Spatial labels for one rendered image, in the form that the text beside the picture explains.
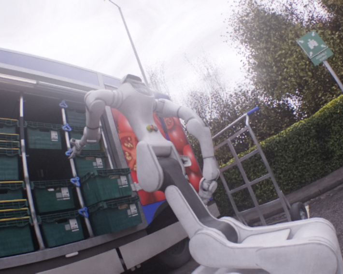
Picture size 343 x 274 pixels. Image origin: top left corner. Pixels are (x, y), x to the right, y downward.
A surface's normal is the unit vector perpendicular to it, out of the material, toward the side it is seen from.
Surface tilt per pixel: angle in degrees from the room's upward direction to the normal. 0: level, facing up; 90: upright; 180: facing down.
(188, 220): 90
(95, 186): 94
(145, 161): 91
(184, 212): 90
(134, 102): 116
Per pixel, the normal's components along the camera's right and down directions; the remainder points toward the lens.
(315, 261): -0.64, -0.02
